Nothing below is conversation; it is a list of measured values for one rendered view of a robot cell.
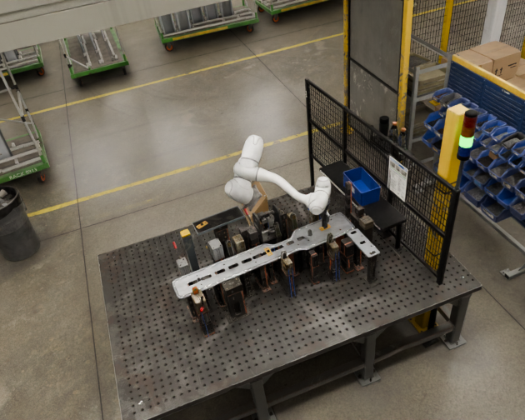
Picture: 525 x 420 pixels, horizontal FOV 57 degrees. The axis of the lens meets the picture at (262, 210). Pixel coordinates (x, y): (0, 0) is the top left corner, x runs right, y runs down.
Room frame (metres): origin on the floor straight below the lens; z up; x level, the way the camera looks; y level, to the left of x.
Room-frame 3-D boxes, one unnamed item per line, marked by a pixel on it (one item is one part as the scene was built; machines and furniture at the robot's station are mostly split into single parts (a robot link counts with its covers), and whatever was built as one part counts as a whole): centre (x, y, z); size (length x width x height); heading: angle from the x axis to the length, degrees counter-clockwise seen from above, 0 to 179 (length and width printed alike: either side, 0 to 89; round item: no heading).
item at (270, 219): (2.69, -0.02, 0.94); 0.18 x 0.13 x 0.49; 109
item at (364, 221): (2.59, -0.74, 0.88); 0.08 x 0.08 x 0.36; 19
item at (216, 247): (2.51, 0.37, 0.90); 0.13 x 0.10 x 0.41; 19
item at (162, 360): (2.57, -0.01, 0.68); 2.56 x 1.61 x 0.04; 105
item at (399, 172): (2.71, -0.99, 1.30); 0.23 x 0.02 x 0.31; 19
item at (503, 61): (4.88, -2.91, 0.52); 1.21 x 0.81 x 1.05; 109
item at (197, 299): (2.09, 0.49, 0.88); 0.15 x 0.11 x 0.36; 19
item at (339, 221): (2.45, 0.02, 1.00); 1.38 x 0.22 x 0.02; 109
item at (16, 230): (4.04, 2.66, 0.36); 0.54 x 0.50 x 0.73; 15
